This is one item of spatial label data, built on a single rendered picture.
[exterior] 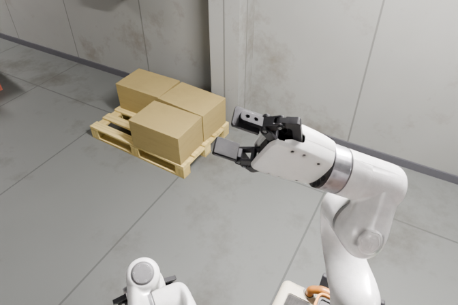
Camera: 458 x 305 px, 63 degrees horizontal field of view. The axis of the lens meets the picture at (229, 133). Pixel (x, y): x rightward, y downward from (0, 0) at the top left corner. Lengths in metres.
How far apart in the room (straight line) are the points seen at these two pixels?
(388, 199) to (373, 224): 0.04
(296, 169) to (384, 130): 3.09
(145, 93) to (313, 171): 3.24
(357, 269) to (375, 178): 0.21
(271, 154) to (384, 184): 0.18
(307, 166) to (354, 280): 0.26
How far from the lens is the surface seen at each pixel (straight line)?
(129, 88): 3.85
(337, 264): 0.74
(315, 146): 0.54
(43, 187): 3.66
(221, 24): 3.38
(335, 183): 0.57
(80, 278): 2.95
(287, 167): 0.56
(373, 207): 0.61
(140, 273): 0.90
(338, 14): 3.26
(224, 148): 0.59
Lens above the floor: 2.39
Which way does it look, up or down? 39 degrees down
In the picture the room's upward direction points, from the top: straight up
